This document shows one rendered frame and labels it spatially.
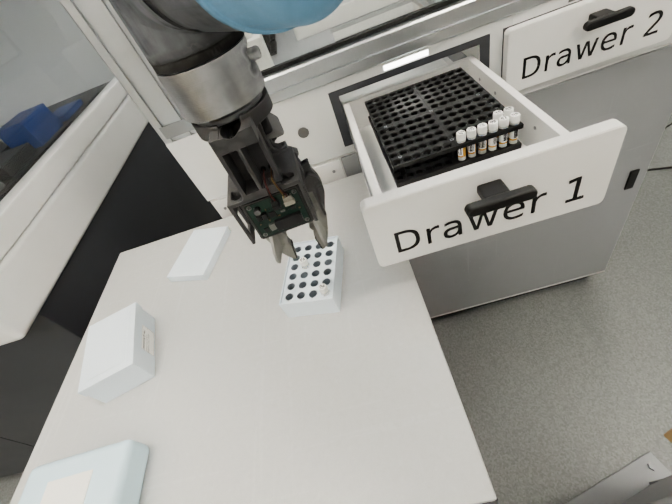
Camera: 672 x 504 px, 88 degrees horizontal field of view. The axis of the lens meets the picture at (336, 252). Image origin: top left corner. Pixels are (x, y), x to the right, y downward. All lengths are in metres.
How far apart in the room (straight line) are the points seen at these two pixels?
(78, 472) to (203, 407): 0.15
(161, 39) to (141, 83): 0.43
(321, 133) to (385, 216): 0.35
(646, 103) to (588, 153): 0.55
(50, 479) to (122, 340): 0.18
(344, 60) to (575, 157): 0.39
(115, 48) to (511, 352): 1.27
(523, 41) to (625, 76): 0.26
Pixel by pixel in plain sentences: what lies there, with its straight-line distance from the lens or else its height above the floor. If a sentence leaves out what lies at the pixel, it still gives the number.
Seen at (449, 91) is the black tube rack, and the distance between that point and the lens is 0.65.
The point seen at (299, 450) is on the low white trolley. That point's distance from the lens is 0.47.
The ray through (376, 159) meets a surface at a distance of 0.64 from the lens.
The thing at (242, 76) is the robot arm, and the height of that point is 1.11.
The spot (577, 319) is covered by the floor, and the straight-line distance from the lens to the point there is 1.41.
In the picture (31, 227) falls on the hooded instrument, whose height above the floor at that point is 0.90.
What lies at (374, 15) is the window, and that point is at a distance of 0.69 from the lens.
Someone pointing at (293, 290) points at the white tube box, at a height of 0.80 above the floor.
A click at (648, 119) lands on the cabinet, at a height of 0.64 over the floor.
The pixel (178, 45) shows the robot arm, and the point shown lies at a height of 1.14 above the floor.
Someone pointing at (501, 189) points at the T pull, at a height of 0.91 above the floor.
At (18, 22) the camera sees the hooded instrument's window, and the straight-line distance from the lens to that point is 1.28.
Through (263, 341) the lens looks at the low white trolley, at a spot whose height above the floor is 0.76.
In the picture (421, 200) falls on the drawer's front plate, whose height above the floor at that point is 0.91.
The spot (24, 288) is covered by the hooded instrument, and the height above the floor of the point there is 0.85.
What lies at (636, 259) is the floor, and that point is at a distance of 1.61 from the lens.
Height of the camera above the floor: 1.18
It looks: 45 degrees down
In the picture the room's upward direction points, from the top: 25 degrees counter-clockwise
